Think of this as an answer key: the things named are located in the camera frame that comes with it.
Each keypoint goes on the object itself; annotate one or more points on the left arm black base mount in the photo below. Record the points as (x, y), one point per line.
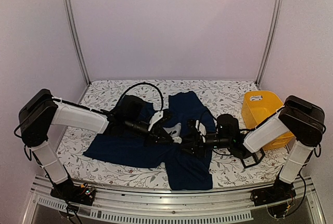
(69, 192)

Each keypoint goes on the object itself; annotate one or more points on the left aluminium corner post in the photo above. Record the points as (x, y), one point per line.
(76, 41)

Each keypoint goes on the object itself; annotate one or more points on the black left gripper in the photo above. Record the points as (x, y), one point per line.
(154, 136)

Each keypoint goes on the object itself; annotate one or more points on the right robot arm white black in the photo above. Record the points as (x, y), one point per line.
(300, 118)

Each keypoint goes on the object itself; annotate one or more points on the right aluminium corner post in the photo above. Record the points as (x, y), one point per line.
(269, 42)

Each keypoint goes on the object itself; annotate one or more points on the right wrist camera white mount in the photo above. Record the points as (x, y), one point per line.
(196, 127)

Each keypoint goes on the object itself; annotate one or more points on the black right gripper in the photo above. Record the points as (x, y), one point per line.
(194, 144)

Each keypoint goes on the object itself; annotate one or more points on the navy blue printed t-shirt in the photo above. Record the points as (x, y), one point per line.
(184, 171)

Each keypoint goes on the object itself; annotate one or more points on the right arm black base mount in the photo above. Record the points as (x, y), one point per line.
(279, 191)

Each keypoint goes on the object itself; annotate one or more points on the yellow plastic basket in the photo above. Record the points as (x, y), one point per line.
(256, 107)

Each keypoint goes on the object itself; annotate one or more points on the aluminium corner post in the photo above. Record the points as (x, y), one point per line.
(269, 42)
(76, 41)

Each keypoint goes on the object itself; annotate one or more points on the black display box orange brooch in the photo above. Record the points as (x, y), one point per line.
(253, 160)

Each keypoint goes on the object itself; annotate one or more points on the floral patterned table mat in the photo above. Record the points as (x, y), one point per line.
(218, 96)

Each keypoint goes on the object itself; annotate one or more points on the aluminium front rail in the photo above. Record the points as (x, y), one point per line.
(116, 204)

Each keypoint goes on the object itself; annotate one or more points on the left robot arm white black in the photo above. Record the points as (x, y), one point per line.
(45, 110)

